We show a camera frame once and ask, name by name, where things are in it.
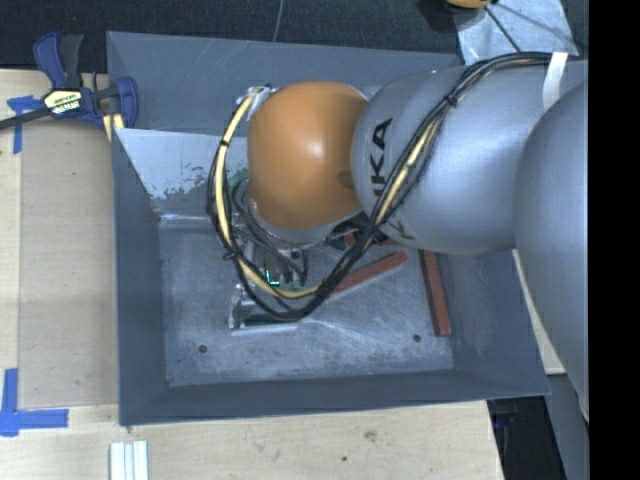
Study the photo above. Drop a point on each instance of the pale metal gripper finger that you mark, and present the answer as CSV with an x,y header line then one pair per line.
x,y
270,330

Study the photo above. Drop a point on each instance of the dark green flat block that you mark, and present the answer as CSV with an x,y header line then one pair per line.
x,y
265,319

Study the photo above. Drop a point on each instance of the grey metal bin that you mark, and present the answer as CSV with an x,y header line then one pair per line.
x,y
325,363

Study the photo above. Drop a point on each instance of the red-brown flat block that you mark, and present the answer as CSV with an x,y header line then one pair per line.
x,y
372,271
436,298

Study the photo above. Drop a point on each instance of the pale wood flat board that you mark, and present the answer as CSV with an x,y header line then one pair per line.
x,y
67,268

